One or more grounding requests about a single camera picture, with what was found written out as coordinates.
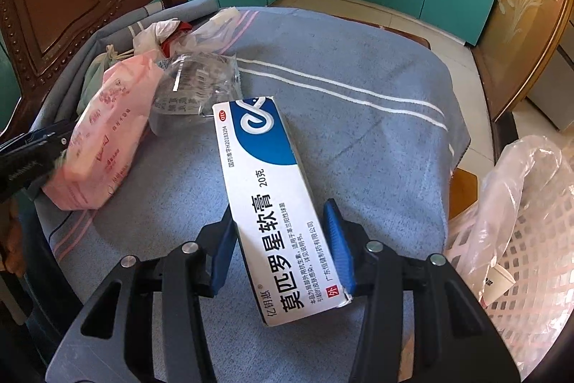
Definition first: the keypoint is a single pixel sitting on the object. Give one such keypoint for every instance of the knotted white plastic bag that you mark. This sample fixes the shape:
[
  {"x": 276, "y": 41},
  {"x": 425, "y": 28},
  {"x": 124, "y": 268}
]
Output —
[{"x": 215, "y": 28}]

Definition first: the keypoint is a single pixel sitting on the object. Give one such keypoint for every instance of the crushed white paper cup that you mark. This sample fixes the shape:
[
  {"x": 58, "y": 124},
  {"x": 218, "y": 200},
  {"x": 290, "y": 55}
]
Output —
[{"x": 495, "y": 282}]

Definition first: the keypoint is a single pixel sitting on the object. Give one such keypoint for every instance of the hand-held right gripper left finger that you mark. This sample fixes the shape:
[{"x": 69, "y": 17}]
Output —
[{"x": 222, "y": 257}]

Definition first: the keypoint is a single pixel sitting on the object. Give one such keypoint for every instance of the pink plastic tissue packet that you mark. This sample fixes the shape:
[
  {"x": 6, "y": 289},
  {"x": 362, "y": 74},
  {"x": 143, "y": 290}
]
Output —
[{"x": 103, "y": 140}]

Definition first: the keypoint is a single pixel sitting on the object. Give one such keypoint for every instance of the small dark red wrapper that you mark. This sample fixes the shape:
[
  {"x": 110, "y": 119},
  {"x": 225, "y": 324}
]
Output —
[{"x": 174, "y": 42}]

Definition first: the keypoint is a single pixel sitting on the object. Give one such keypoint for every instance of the white plastic lattice basket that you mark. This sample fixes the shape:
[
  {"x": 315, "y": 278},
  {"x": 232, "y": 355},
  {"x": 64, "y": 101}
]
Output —
[{"x": 529, "y": 257}]

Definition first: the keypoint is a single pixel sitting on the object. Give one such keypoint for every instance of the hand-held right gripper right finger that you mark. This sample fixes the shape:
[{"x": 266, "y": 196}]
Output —
[{"x": 341, "y": 248}]

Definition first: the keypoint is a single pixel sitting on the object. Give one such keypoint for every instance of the clear printed plastic bag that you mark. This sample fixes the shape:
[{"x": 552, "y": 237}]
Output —
[{"x": 197, "y": 82}]

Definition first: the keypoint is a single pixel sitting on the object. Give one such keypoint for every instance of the wooden framed glass sliding door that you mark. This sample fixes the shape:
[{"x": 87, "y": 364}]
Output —
[{"x": 524, "y": 15}]

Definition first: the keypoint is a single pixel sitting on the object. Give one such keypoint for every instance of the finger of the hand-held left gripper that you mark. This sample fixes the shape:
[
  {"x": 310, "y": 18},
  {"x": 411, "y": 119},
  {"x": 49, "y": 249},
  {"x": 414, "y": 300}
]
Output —
[{"x": 49, "y": 137}]

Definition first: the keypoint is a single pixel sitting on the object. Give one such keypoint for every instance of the clear plastic bin liner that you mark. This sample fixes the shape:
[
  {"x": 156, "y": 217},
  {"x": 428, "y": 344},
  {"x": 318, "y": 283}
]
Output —
[{"x": 515, "y": 176}]

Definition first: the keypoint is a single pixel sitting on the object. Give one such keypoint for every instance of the white and blue medicine box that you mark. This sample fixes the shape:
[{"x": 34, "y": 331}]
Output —
[{"x": 264, "y": 194}]

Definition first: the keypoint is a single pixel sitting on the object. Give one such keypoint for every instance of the blue striped cloth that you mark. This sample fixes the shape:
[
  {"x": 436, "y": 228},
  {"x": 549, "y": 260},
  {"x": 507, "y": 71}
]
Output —
[{"x": 358, "y": 149}]

